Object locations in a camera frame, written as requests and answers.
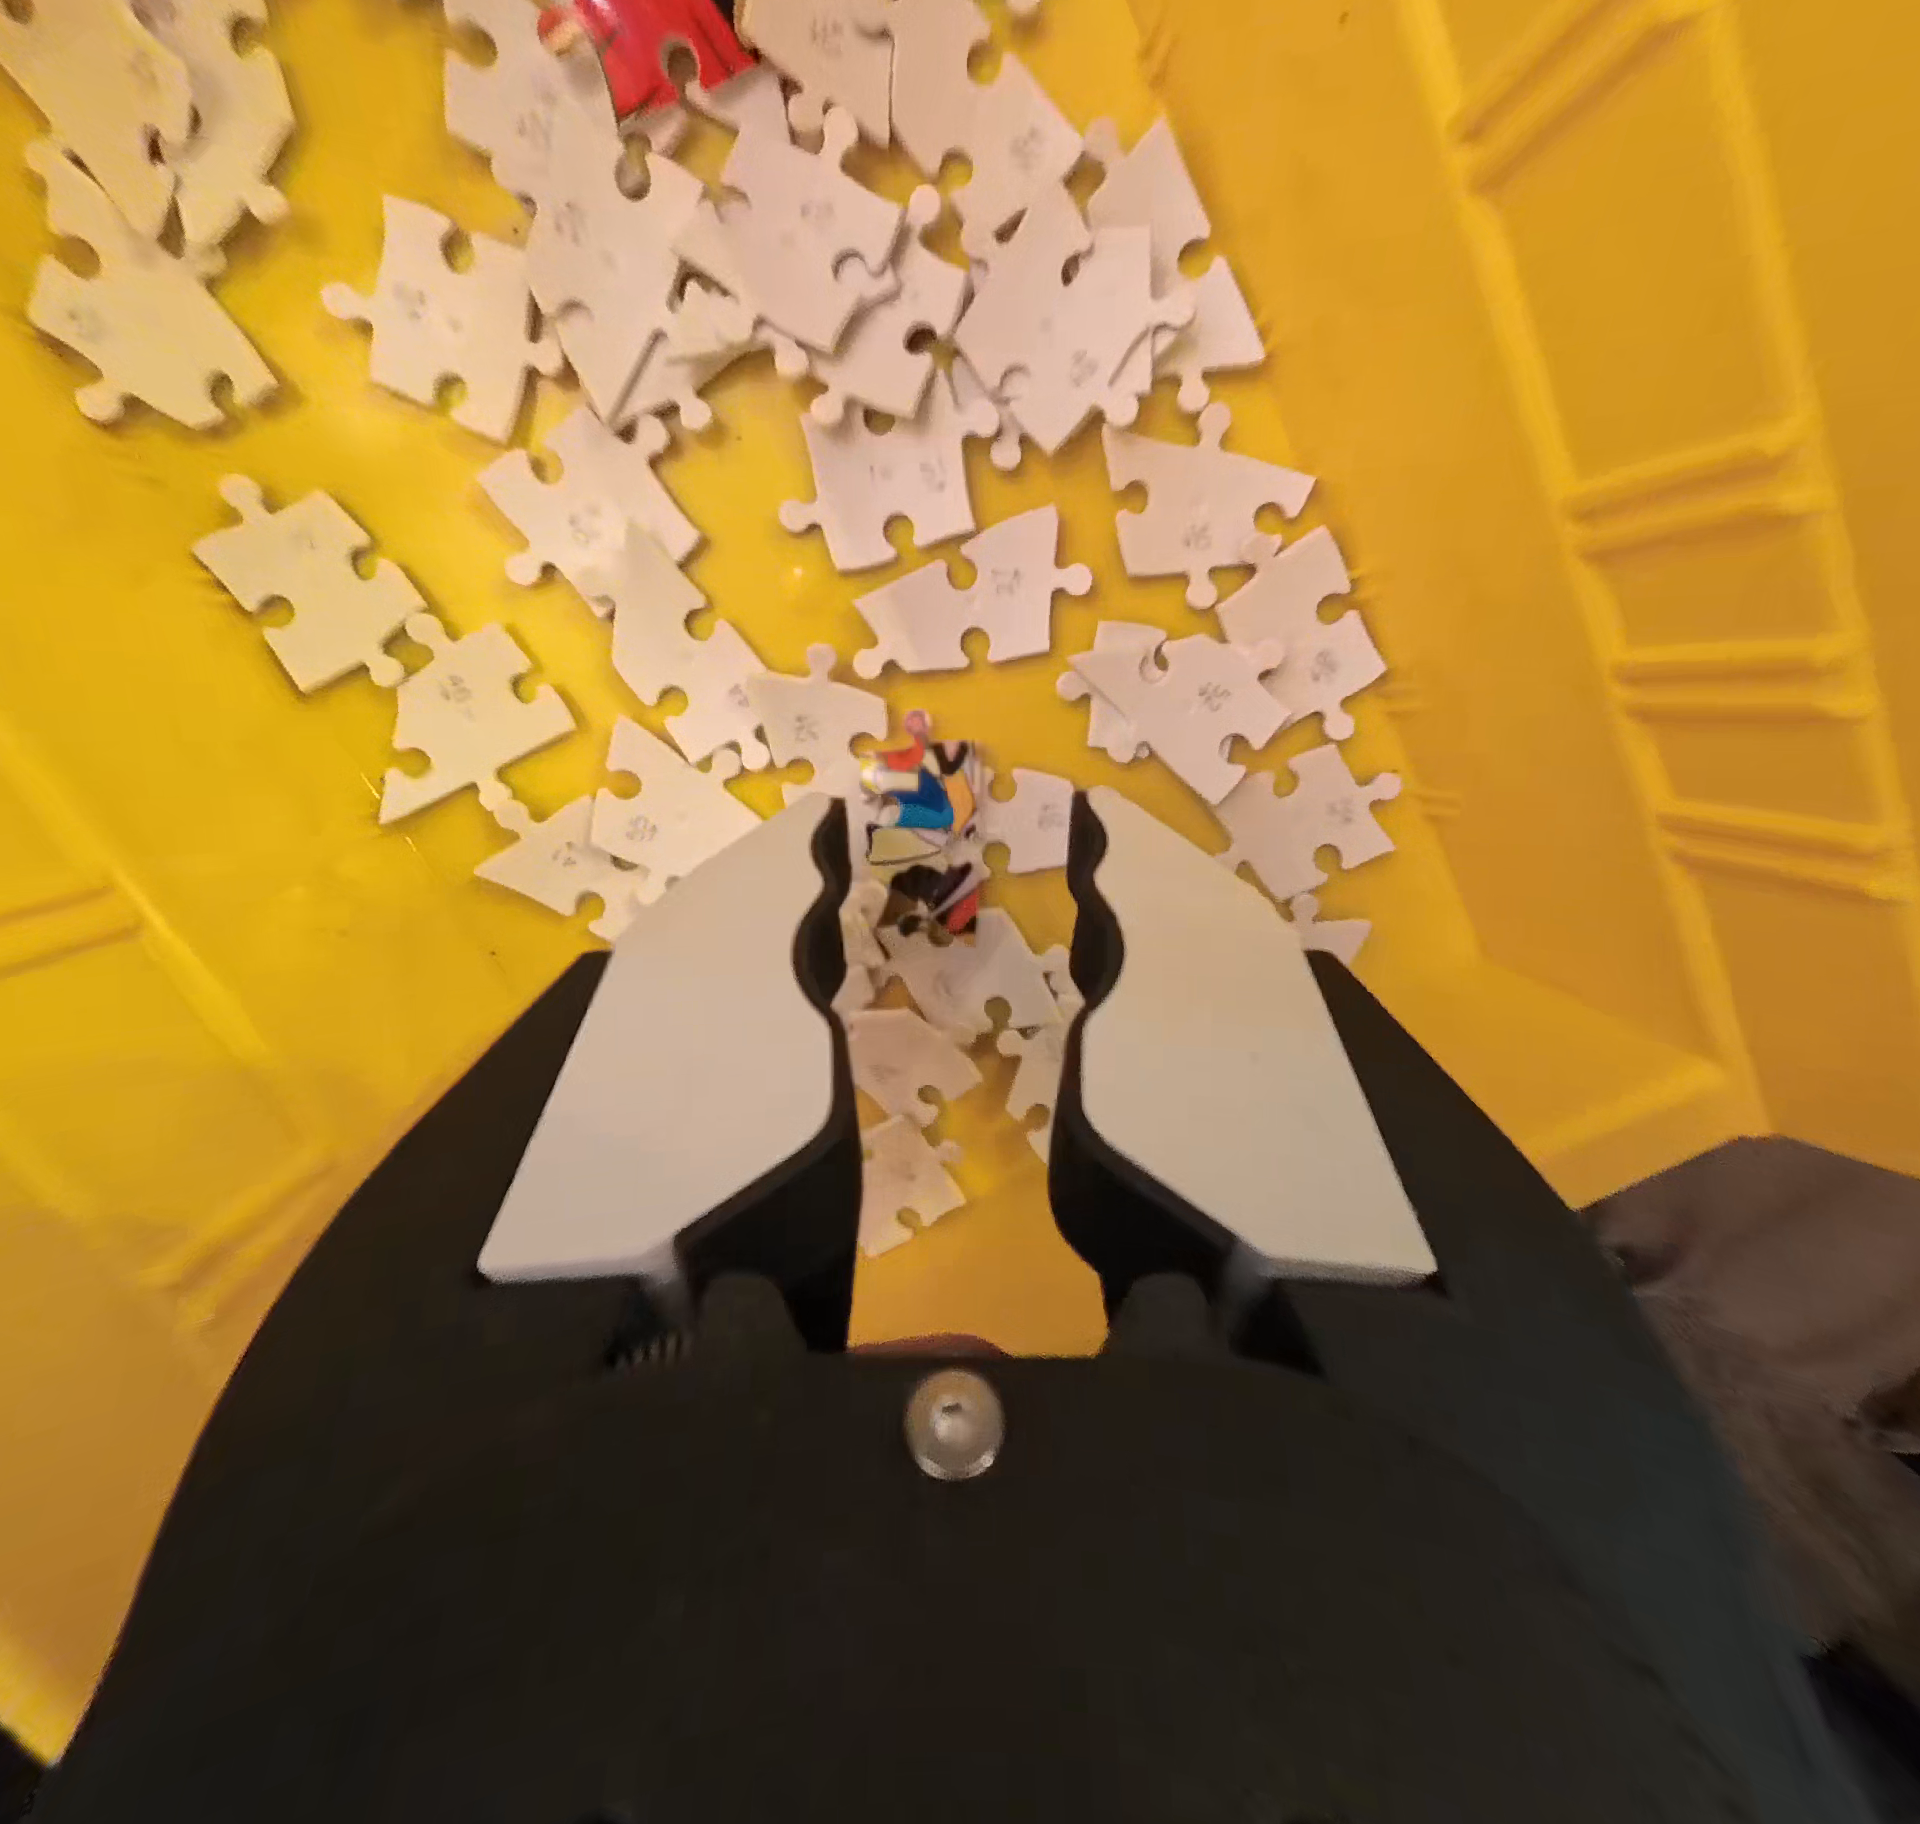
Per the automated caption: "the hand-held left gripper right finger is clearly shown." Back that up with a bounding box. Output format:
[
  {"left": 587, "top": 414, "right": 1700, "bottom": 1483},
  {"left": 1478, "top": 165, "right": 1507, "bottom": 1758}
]
[{"left": 1048, "top": 786, "right": 1443, "bottom": 1357}]

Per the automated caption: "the colourful cartoon puzzle piece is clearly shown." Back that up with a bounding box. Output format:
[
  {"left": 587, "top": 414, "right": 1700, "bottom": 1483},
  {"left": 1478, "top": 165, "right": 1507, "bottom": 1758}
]
[{"left": 857, "top": 712, "right": 994, "bottom": 952}]

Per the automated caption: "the pile of white puzzle pieces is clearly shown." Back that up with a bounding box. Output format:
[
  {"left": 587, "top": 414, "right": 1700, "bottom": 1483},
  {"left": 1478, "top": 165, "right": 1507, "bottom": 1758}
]
[{"left": 0, "top": 0, "right": 1404, "bottom": 1263}]

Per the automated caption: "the red puzzle piece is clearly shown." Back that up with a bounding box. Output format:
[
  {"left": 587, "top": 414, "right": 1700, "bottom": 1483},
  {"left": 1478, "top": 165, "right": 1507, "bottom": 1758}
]
[{"left": 540, "top": 0, "right": 758, "bottom": 131}]

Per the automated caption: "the yellow plastic bin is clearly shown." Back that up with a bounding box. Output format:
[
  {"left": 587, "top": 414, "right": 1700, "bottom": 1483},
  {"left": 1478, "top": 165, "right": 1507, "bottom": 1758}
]
[{"left": 0, "top": 0, "right": 1920, "bottom": 1766}]

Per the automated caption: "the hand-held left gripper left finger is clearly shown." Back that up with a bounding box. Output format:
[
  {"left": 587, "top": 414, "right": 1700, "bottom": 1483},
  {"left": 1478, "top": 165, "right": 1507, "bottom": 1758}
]
[{"left": 474, "top": 793, "right": 864, "bottom": 1352}]

